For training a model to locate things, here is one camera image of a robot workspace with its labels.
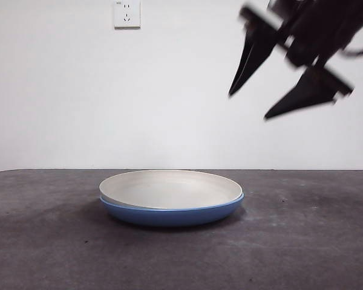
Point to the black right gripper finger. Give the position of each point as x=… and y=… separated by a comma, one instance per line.
x=311, y=93
x=254, y=51

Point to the white plate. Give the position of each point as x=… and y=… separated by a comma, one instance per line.
x=169, y=190

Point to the blue plate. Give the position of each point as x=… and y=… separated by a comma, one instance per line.
x=172, y=217

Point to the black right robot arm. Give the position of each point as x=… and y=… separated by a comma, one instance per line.
x=361, y=15

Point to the white wall socket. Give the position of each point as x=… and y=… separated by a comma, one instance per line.
x=127, y=15

